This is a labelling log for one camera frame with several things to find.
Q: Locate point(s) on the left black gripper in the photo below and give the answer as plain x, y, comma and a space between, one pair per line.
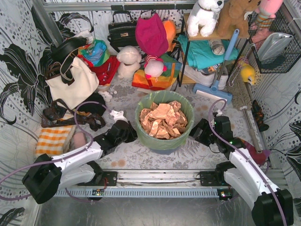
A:
128, 133

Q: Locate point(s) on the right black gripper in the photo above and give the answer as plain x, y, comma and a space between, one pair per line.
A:
200, 132

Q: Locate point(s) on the green plastic trash bag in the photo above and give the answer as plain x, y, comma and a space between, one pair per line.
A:
158, 97

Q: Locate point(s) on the blue trash bin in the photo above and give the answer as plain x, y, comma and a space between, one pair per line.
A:
168, 151

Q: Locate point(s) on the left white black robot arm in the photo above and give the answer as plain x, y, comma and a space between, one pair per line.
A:
70, 160

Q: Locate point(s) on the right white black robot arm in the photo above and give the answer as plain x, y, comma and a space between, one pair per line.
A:
270, 205

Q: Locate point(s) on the cream canvas tote bag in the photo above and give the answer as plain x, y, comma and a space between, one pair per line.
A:
84, 83

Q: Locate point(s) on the colorful printed bag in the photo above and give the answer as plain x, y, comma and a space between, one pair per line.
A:
94, 54

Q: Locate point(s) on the magenta fabric bag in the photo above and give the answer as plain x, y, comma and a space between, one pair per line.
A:
150, 35

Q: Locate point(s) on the crumpled brown paper waste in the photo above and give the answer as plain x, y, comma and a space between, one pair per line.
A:
163, 121

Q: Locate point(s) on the pink round object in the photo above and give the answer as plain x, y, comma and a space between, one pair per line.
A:
78, 140

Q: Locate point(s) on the white sneakers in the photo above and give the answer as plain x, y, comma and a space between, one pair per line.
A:
204, 79

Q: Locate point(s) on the red cloth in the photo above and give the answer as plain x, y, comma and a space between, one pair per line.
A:
106, 71

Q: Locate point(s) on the purple orange sock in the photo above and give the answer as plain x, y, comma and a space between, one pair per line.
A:
259, 158

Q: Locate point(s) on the orange white checkered cloth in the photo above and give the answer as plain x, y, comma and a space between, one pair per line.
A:
54, 141

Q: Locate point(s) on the pink white plush pig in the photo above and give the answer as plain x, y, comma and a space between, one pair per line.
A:
153, 67

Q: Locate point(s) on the black metal shelf rack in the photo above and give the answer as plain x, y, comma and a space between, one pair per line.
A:
184, 53

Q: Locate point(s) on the yellow plush duck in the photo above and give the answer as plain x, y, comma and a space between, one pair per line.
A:
247, 73

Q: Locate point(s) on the teal folded cloth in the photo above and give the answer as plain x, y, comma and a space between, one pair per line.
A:
200, 54

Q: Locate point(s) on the grey baseball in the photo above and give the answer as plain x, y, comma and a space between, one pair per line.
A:
217, 47

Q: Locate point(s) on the black leather handbag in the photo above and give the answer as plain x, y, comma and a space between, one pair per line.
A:
122, 34

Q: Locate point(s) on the silver pouch in basket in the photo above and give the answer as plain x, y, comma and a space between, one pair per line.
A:
274, 45

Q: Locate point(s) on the orange plush toy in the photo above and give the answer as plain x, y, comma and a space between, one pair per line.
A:
170, 29

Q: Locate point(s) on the white plush dog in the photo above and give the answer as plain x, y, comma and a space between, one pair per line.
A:
203, 17

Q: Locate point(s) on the brown teddy bear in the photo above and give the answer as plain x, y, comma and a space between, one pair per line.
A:
233, 14

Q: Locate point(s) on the pink plush toy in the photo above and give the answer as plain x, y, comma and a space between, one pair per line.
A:
267, 9

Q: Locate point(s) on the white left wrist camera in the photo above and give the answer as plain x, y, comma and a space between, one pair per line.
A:
118, 116

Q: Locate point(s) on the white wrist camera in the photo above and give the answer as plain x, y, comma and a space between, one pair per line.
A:
217, 113
118, 116

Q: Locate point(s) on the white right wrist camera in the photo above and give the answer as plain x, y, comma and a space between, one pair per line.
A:
217, 113

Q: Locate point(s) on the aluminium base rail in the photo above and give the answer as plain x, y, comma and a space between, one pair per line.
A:
131, 183

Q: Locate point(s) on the metal handled broom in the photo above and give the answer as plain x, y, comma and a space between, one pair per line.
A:
242, 102

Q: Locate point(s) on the black wire basket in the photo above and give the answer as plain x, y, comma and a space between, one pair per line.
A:
258, 34

